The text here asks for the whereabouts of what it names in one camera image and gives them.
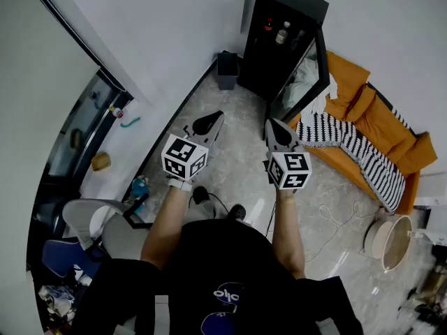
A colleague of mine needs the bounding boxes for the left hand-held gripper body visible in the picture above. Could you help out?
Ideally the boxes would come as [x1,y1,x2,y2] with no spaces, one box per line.
[161,126,214,182]

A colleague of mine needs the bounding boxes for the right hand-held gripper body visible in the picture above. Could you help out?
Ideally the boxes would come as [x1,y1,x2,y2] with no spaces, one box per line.
[262,143,313,191]

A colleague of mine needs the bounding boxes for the black waste bin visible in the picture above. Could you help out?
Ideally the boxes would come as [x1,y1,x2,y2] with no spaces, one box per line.
[217,51,240,91]

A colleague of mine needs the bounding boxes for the bottle with green cap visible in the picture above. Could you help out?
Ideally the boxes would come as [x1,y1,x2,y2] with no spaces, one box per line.
[289,29,307,52]

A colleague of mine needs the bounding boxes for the clear white-capped bottle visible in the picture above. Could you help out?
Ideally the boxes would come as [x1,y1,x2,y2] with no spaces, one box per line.
[274,20,292,46]

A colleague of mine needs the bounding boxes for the red-capped dark bottle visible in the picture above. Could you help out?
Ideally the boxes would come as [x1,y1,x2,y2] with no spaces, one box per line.
[261,17,276,43]

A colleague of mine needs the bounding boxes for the person's right forearm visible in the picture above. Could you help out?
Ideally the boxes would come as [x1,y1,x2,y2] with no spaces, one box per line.
[271,188,307,279]

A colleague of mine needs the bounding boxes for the person's left forearm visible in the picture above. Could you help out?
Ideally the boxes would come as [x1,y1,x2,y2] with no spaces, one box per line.
[140,185,193,270]

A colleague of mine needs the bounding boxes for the blue plastic object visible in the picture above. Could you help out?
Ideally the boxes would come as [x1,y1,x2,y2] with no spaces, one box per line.
[131,175,151,205]

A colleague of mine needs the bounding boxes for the white crumpled cloth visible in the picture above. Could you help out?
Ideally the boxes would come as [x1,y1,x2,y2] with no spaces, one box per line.
[282,57,339,110]

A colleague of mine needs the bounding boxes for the person's left leg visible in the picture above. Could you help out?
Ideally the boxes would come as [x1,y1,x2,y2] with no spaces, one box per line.
[190,200,217,223]

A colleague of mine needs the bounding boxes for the person's right black shoe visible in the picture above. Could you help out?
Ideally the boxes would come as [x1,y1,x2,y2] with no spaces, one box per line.
[227,203,247,221]

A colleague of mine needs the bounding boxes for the black white striped blanket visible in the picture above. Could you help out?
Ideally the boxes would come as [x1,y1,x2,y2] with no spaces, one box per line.
[296,110,408,215]

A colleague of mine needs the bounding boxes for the orange cushion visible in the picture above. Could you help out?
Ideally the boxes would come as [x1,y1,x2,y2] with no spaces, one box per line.
[344,84,376,121]
[326,50,371,110]
[394,131,439,177]
[354,92,416,153]

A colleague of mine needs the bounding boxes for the tan block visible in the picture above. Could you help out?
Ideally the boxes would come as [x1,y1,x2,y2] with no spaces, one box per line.
[91,151,112,172]

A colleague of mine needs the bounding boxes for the black framed glass cabinet door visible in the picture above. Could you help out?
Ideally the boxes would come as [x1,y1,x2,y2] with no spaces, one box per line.
[263,26,331,141]

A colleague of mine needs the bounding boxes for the orange sofa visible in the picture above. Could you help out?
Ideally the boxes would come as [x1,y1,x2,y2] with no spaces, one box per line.
[288,50,439,216]

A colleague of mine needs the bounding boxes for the grey chair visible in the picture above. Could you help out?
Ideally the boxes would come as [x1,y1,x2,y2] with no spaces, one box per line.
[61,198,152,260]

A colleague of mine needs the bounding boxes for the black framed glass partition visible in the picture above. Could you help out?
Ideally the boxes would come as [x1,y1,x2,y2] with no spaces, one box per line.
[45,68,135,179]

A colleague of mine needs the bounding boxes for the person's black shirt torso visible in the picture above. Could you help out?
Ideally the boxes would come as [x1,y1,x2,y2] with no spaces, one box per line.
[71,218,364,335]

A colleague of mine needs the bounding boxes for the small striped cushion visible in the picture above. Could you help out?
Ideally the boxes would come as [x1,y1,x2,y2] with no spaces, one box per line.
[390,107,410,129]

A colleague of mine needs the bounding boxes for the black cabinet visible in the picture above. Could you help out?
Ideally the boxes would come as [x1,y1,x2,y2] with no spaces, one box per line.
[237,0,330,101]

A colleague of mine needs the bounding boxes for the white low cabinet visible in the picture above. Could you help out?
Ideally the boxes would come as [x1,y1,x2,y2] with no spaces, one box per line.
[413,171,447,247]

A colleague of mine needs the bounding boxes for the blue chair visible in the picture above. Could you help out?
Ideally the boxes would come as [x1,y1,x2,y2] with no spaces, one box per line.
[41,239,105,279]

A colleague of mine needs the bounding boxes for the pile of crumpled cloths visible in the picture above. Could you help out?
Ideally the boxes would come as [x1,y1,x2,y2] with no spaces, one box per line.
[37,283,77,325]

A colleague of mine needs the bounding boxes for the white wrist strap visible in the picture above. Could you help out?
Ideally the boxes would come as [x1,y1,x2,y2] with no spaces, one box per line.
[167,177,193,193]

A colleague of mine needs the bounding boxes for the white floor cable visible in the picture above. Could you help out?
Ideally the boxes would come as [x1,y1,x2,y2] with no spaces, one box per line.
[305,200,381,263]

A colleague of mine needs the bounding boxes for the black cable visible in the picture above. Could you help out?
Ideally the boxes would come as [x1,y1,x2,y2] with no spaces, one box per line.
[188,192,230,216]
[265,200,277,240]

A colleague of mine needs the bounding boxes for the white chest strap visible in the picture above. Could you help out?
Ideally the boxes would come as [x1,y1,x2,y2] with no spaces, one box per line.
[316,318,338,335]
[154,294,171,335]

